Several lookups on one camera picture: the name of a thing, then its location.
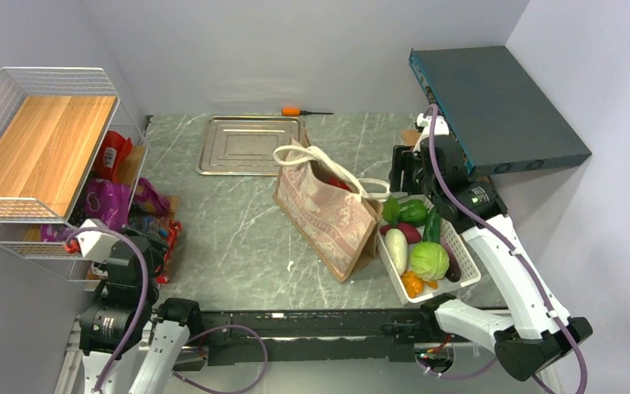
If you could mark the white eggplant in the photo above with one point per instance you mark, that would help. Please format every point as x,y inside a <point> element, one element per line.
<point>397,247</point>

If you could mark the green leafy vegetable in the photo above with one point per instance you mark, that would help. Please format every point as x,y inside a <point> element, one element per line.
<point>391,211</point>

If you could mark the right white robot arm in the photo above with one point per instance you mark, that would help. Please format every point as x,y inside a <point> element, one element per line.
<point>539,330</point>

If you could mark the dark green cucumber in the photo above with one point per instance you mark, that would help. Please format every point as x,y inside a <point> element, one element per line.
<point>432,227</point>

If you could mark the blue grey network switch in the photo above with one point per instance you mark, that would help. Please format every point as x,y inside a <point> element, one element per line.
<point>498,114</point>

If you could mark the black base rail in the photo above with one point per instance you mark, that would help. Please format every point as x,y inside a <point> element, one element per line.
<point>393,334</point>

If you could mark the purple eggplant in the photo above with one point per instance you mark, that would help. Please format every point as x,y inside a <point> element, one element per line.
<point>453,273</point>

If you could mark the orange ginger root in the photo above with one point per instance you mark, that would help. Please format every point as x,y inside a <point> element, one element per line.
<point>414,286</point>

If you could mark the green cabbage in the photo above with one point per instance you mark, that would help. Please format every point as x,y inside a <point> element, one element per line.
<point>429,261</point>

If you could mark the colourful snack pack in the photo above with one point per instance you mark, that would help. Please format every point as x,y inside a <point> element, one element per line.
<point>165,232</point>

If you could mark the magenta sweet potato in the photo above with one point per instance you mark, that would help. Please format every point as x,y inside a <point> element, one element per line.
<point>410,232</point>

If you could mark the wooden board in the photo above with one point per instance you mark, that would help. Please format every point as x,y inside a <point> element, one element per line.
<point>418,136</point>

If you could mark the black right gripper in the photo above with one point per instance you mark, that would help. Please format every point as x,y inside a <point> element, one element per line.
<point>404,158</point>

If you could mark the silver metal tray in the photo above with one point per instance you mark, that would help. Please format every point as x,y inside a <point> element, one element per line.
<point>243,145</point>

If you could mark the purple snack bag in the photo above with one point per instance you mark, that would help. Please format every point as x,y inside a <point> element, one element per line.
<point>101,199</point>
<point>147,199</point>

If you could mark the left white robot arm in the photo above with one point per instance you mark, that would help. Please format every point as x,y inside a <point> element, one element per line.
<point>129,340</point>

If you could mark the small red snack bag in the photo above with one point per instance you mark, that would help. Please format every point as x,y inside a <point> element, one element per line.
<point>114,150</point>

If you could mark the orange handle screwdriver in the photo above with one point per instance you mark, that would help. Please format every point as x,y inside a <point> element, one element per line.
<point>298,112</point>

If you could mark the burlap grocery bag pink print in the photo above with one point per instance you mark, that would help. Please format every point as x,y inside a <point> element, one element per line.
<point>339,225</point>

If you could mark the white perforated plastic basket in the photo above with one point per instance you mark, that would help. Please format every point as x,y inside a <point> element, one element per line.
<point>470,272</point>

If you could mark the red candy bag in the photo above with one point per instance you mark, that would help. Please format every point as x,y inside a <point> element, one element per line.
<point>334,181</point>

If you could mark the white wire shelf rack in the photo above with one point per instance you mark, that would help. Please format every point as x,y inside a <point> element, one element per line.
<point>53,121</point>

